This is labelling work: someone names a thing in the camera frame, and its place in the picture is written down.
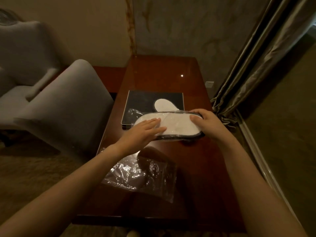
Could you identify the person's left hand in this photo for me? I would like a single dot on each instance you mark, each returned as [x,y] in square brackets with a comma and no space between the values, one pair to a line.
[140,135]

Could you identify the person's right hand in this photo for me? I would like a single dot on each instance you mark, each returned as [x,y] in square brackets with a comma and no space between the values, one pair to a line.
[212,125]

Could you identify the white slipper dark trim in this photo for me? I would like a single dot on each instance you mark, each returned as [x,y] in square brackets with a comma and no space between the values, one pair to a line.
[177,125]
[164,106]

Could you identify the patterned olive carpet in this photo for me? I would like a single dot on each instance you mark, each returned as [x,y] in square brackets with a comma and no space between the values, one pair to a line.
[37,175]

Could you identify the person's right forearm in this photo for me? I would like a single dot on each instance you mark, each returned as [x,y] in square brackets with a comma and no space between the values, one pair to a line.
[259,194]

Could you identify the person's left forearm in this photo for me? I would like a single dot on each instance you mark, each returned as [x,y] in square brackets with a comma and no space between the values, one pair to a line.
[61,194]

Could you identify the black leather folder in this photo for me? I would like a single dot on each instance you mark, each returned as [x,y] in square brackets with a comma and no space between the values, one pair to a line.
[140,103]

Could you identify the grey upholstered armchair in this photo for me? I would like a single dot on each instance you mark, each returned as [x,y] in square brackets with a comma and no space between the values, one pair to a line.
[69,103]
[19,46]

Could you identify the olive satin curtain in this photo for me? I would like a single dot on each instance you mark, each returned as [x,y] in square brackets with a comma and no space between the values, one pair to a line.
[259,59]

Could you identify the white wall socket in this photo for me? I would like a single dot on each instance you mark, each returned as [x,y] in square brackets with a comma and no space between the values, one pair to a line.
[209,85]

